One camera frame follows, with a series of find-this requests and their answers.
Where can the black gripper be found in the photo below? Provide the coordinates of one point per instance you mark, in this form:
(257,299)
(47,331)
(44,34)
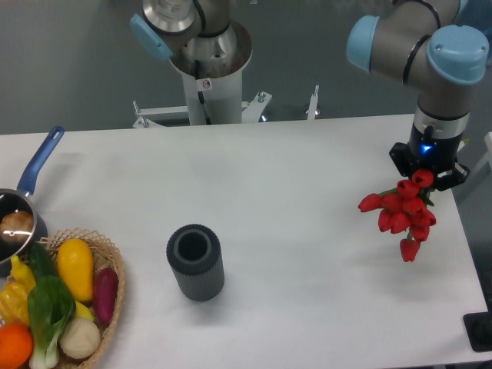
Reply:
(433,145)

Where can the red tulip bouquet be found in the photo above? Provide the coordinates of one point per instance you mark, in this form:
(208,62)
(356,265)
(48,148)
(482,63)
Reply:
(405,208)

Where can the right robot arm blue caps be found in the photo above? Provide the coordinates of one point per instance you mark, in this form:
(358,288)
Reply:
(420,46)

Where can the left robot arm silver base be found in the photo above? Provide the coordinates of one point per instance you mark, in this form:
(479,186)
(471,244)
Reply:
(199,37)

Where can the black device at edge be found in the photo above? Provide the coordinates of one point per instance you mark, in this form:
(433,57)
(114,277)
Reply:
(478,328)

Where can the dark grey ribbed vase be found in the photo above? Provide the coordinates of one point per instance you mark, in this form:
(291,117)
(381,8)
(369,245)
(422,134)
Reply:
(194,255)

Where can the woven wicker basket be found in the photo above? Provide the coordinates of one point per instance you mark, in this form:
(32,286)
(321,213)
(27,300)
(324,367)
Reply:
(105,255)

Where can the purple eggplant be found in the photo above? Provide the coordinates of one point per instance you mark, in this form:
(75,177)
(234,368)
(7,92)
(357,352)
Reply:
(105,293)

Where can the yellow squash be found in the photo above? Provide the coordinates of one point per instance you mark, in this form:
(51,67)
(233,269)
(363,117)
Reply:
(76,267)

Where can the beige round garlic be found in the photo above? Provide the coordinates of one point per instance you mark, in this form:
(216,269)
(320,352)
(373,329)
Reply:
(80,338)

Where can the dark green cucumber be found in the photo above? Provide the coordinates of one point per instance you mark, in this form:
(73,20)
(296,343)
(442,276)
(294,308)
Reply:
(40,262)

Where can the green bok choy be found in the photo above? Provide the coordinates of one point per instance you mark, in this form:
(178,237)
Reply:
(50,306)

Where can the brown bread roll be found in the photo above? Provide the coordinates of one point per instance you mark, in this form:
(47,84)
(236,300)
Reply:
(17,227)

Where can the yellow bell pepper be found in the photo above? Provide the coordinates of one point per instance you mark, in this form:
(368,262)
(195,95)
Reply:
(14,304)

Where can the orange fruit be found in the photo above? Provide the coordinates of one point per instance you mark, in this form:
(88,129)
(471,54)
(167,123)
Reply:
(16,345)

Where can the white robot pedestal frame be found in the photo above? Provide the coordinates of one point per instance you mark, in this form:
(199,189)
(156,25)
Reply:
(209,101)

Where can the blue handled saucepan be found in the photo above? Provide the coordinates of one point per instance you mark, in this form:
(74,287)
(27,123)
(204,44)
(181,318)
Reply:
(19,199)

